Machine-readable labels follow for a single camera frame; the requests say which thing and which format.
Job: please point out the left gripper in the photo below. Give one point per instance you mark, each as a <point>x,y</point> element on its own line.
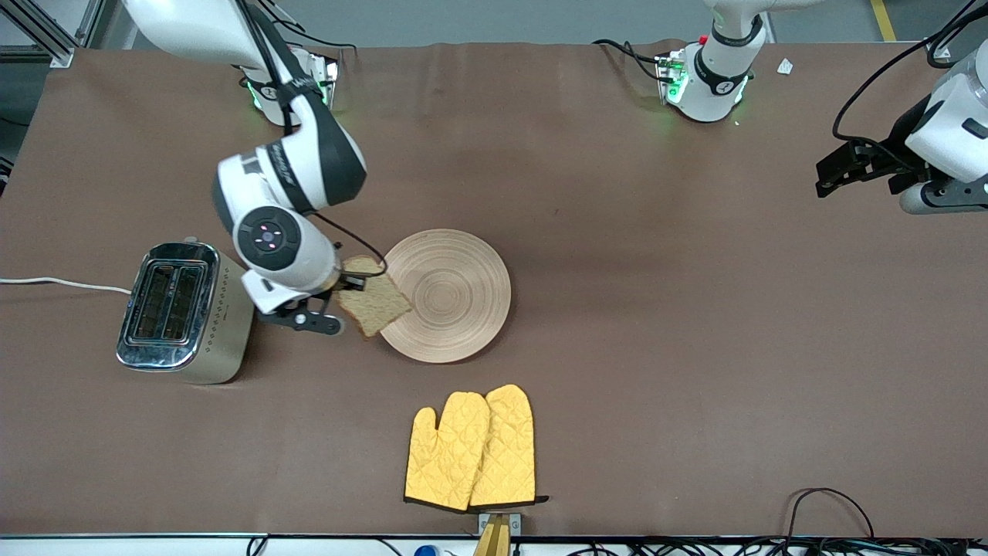
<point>889,153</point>

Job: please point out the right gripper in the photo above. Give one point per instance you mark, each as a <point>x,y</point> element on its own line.
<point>344,283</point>

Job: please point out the slice of brown bread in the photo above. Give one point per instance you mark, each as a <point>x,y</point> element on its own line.
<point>382,305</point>

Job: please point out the round wooden plate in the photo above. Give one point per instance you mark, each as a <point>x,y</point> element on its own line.
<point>455,293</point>

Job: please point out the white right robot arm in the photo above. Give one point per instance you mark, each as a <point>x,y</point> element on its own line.
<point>324,162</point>

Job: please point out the chrome two-slot toaster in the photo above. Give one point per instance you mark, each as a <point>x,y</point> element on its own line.
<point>224,332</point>

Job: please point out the small white paper tag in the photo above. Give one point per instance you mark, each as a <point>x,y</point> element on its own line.
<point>785,66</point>

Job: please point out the yellow quilted oven mitt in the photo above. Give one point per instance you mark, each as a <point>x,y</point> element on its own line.
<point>509,448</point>
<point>448,455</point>

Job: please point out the brown table cover mat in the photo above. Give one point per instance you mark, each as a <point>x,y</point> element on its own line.
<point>656,309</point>

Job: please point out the small blue round object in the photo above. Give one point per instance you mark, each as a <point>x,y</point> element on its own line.
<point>426,551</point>

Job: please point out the yellow wooden stick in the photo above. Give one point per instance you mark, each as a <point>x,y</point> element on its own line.
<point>494,540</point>

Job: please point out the grey metal bracket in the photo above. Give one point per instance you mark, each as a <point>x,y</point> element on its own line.
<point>515,523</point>

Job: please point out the aluminium profile frame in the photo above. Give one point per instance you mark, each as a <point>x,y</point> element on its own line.
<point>38,54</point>

